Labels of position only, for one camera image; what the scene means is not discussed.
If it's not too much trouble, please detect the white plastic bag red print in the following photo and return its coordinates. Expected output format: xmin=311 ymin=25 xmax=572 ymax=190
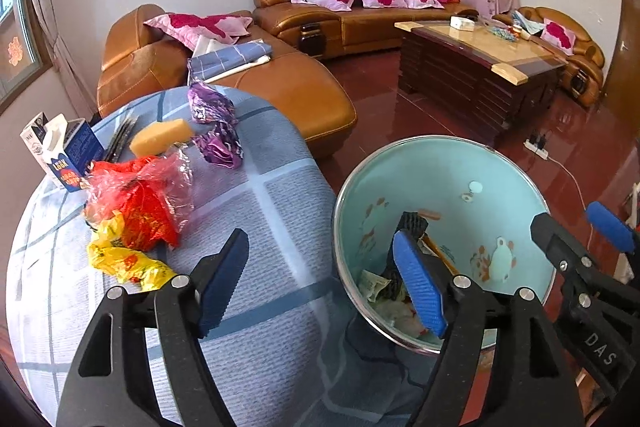
xmin=372 ymin=299 xmax=427 ymax=338

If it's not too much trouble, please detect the yellow plastic bag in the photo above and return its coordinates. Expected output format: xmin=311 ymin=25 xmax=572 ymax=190
xmin=87 ymin=211 xmax=177 ymax=291

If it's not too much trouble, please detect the purple foil wrapper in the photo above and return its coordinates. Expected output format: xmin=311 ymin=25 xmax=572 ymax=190
xmin=188 ymin=82 xmax=243 ymax=169

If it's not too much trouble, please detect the yellow sponge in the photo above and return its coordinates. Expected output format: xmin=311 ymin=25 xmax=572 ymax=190
xmin=129 ymin=119 xmax=194 ymax=157

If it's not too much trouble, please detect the teal enamel trash bucket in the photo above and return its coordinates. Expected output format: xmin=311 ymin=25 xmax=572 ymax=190
xmin=333 ymin=135 xmax=556 ymax=355

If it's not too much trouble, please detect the blue plaid tablecloth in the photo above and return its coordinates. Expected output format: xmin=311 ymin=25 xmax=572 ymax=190
xmin=6 ymin=88 xmax=433 ymax=426

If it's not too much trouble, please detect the red patterned foil bag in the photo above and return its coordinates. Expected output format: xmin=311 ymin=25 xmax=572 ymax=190
xmin=118 ymin=181 xmax=180 ymax=253

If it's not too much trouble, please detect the white power strip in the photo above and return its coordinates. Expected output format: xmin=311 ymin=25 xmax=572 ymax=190
xmin=523 ymin=140 xmax=549 ymax=160

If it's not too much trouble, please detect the brown wooden door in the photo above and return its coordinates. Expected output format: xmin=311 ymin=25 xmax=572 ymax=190
xmin=603 ymin=0 xmax=640 ymax=134

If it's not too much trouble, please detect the orange leather armchair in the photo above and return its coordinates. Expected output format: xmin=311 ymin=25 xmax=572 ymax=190
xmin=492 ymin=6 xmax=605 ymax=108

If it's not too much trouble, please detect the dark foil packet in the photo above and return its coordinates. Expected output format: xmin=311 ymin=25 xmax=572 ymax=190
xmin=103 ymin=116 xmax=138 ymax=162

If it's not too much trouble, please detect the dark wood coffee table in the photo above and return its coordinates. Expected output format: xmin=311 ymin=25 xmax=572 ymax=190
xmin=395 ymin=22 xmax=566 ymax=145

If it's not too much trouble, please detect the pink cushion on armchair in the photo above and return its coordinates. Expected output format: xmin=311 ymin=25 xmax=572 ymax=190
xmin=540 ymin=18 xmax=576 ymax=55

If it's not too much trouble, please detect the blue milk carton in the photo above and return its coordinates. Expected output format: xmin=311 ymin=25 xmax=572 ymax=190
xmin=42 ymin=114 xmax=104 ymax=193

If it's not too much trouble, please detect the folded blue plaid cloth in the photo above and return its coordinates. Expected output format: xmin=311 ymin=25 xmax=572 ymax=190
xmin=188 ymin=37 xmax=272 ymax=84

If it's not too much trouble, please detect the white paper box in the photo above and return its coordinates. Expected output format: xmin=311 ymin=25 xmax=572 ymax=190
xmin=20 ymin=112 xmax=50 ymax=176

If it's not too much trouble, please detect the beige curtain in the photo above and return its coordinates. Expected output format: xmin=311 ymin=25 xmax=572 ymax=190
xmin=32 ymin=0 xmax=98 ymax=120

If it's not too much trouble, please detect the orange leather chaise sofa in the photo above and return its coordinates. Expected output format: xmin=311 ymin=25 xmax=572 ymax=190
xmin=96 ymin=4 xmax=357 ymax=159

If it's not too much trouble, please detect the orange leather three-seat sofa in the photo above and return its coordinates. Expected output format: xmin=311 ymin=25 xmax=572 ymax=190
xmin=253 ymin=0 xmax=478 ymax=58

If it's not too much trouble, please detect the white tissue box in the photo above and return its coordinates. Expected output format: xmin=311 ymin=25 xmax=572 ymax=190
xmin=449 ymin=16 xmax=475 ymax=31

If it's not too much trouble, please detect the pink cushion on chaise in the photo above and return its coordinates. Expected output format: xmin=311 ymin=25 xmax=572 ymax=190
xmin=144 ymin=13 xmax=253 ymax=51

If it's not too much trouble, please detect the white power cable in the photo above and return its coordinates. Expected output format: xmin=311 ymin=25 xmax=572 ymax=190
xmin=546 ymin=156 xmax=597 ymax=253

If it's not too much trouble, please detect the window with white frame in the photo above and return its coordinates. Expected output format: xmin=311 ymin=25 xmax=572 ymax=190
xmin=0 ymin=0 xmax=52 ymax=113

